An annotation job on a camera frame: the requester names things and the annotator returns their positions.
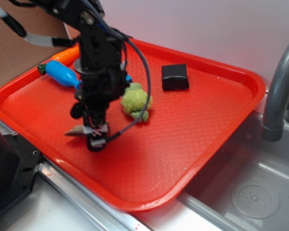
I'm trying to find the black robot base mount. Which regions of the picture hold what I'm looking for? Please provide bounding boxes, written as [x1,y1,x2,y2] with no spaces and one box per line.
[0,132,41,216]

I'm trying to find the grey toy sink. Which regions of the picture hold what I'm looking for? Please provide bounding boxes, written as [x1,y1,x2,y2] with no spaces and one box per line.
[134,91,289,231]

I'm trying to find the brown wood chip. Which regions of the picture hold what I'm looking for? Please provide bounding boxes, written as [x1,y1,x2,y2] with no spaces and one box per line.
[65,125,85,137]

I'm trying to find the grey braided cable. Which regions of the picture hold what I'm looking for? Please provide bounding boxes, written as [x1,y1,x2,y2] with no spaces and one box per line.
[86,4,152,145]

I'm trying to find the black square block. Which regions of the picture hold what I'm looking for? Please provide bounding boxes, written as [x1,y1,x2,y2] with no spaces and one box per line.
[161,64,189,91]

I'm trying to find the orange toy carrot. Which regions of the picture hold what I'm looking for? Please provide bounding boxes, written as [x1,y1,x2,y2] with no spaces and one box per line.
[37,46,79,76]

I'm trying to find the grey faucet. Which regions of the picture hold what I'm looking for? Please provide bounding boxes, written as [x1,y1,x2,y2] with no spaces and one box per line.
[261,45,289,142]

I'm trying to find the brown cardboard panel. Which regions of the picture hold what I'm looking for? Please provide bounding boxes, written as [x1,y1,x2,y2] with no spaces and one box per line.
[0,0,78,87]

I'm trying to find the blue rectangular block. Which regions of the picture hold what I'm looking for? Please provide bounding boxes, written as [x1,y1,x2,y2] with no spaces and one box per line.
[125,74,132,83]

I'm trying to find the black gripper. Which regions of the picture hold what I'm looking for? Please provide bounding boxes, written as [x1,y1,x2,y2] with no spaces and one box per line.
[70,67,131,153]

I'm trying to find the aluminium rail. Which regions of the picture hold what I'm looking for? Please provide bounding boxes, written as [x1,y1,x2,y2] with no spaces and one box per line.
[0,113,155,231]

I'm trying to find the red plastic tray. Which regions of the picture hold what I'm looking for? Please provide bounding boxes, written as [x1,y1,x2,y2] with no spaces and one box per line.
[0,40,265,212]

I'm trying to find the green plush toy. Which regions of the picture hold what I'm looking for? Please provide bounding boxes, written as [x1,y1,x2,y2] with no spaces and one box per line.
[120,83,148,119]

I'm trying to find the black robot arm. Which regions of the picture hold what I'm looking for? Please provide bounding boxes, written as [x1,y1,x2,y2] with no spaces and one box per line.
[0,0,129,152]

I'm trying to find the blue toy bottle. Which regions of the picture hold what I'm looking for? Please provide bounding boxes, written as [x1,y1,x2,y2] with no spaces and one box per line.
[45,60,80,90]

